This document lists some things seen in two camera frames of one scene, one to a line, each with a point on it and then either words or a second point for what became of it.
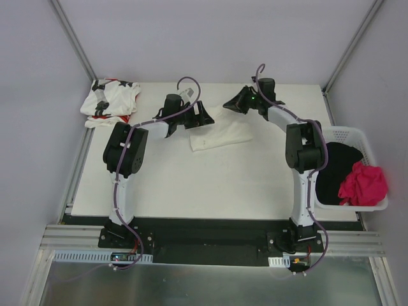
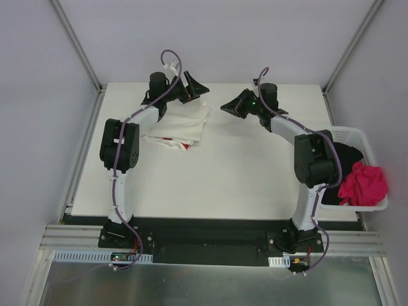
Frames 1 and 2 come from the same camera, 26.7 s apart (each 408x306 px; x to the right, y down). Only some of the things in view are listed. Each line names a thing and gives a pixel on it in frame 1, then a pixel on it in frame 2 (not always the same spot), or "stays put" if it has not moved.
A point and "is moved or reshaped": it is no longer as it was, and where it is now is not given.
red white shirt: [106, 122] to [184, 145]
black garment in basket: [341, 159] stays put
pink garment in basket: [365, 185] stays put
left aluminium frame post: [62, 14] stays put
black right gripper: [245, 101] stays put
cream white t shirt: [229, 128] is moved or reshaped
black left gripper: [194, 115] to [185, 88]
